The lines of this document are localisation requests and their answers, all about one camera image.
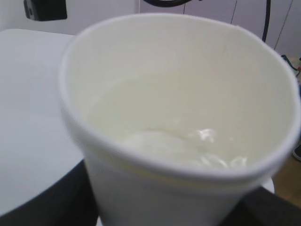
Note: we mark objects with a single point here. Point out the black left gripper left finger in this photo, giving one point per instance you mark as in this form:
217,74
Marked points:
69,202

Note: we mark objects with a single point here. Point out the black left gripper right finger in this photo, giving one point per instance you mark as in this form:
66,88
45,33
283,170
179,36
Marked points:
263,208

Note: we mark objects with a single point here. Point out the white paper cup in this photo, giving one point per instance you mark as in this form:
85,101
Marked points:
178,117

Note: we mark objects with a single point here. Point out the black box on wall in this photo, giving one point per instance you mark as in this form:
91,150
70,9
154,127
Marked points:
45,10

